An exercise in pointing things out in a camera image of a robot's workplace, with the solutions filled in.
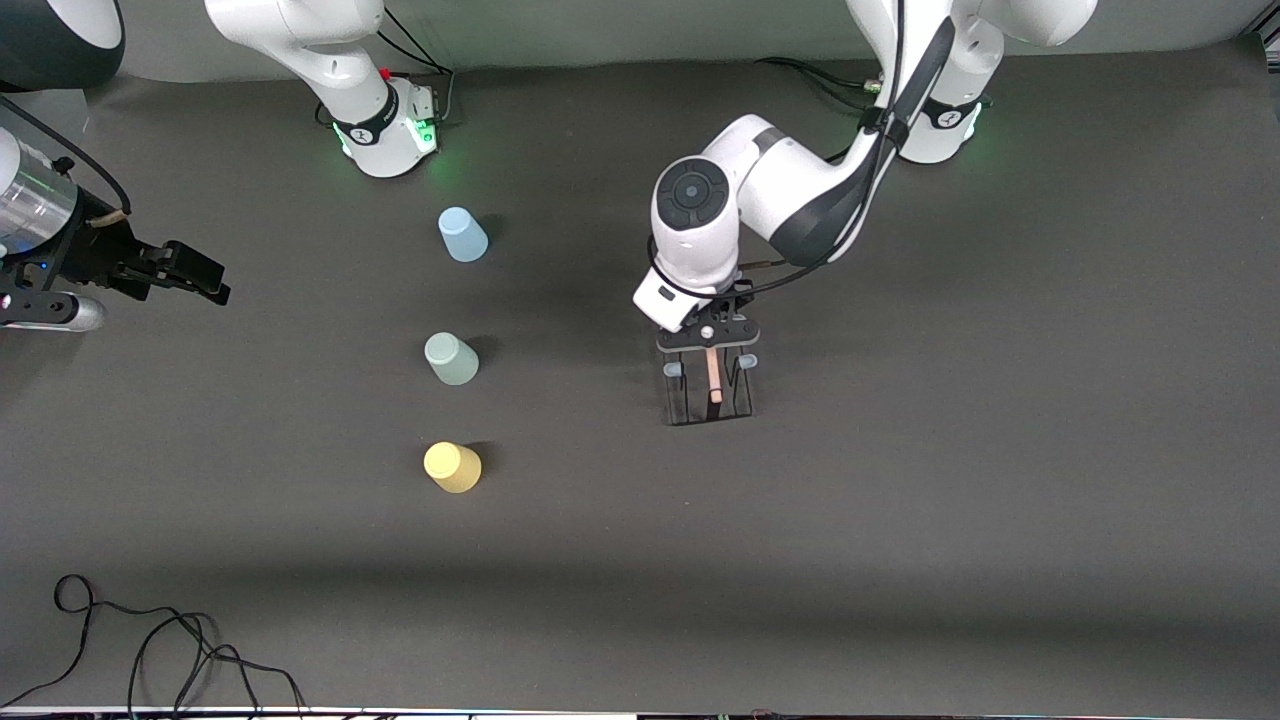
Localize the yellow plastic cup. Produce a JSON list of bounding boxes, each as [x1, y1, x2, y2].
[[423, 441, 483, 495]]

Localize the light green plastic cup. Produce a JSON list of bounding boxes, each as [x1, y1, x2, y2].
[[424, 332, 480, 387]]

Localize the black right arm base cables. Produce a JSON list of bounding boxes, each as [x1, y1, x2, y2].
[[375, 5, 457, 127]]

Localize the black left arm base cables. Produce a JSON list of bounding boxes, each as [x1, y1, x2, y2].
[[755, 57, 887, 103]]

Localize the black arm base cables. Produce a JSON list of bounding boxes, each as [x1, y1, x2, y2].
[[375, 5, 457, 127], [755, 57, 887, 103]]

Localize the dark grey table mat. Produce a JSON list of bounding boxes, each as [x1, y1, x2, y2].
[[0, 35, 1280, 713]]

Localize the thin black loose cable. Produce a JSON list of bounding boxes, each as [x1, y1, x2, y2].
[[0, 574, 216, 709], [128, 612, 307, 717]]

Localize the black wire cup holder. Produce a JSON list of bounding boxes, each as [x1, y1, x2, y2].
[[660, 345, 759, 428]]

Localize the light blue plastic cup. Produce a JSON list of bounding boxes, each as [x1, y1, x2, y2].
[[438, 207, 490, 264]]

